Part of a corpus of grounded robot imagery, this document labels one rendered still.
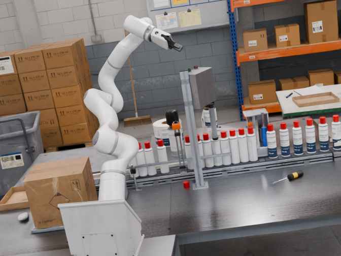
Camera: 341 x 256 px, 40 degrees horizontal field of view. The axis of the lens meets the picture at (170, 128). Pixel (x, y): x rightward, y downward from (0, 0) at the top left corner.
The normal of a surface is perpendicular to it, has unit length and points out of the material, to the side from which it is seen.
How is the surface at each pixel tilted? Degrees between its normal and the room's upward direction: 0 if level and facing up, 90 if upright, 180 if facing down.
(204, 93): 90
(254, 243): 0
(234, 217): 0
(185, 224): 0
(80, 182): 90
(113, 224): 90
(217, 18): 90
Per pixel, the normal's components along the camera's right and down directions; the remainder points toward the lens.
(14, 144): 0.22, 0.32
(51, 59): -0.02, 0.30
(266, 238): -0.15, -0.94
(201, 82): 0.80, 0.06
